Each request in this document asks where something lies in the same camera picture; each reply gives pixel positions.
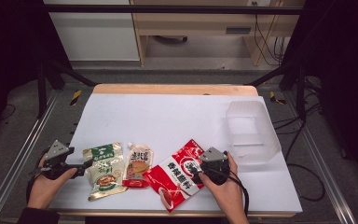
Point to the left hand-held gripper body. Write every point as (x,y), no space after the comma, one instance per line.
(57,150)

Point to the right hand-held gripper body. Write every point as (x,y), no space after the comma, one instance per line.
(216,169)

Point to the red and white food packet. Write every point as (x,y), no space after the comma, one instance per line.
(174,180)

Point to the green and gold food packet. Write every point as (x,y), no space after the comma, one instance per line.
(107,174)

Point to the clear plastic container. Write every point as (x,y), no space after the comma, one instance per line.
(251,133)

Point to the spouted sauce pouch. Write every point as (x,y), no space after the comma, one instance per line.
(138,168)

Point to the person's right hand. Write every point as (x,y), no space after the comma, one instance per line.
(230,196)

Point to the person's left hand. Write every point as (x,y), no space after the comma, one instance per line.
(43,189)

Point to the yellow and black tape piece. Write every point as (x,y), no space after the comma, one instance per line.
(75,97)
(275,98)

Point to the white table mat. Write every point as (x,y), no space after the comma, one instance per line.
(167,121)

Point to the black metal stand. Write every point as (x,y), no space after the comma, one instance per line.
(300,90)
(42,90)

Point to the wooden table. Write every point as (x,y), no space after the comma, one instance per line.
(174,89)

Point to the black curtain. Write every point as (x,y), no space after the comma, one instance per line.
(9,46)
(345,62)

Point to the white cabinet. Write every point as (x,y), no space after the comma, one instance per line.
(96,34)

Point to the wooden desk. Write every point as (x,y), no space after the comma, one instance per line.
(195,21)

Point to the aluminium rail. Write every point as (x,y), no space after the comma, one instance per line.
(21,152)
(323,161)

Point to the black horizontal frame bar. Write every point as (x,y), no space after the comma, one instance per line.
(167,9)

